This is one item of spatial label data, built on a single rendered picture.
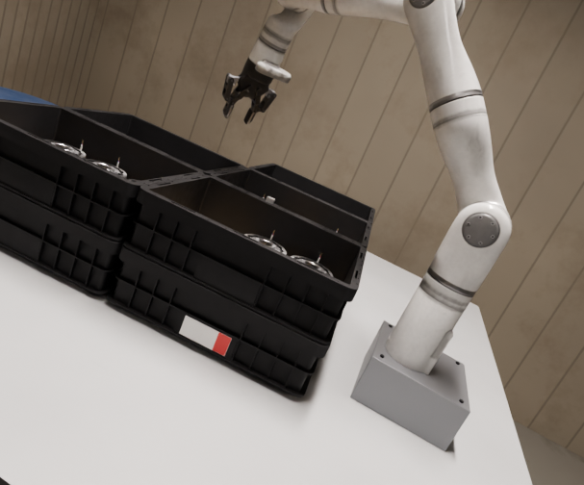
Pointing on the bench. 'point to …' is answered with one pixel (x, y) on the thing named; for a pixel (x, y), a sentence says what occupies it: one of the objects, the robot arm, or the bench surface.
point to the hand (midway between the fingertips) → (238, 114)
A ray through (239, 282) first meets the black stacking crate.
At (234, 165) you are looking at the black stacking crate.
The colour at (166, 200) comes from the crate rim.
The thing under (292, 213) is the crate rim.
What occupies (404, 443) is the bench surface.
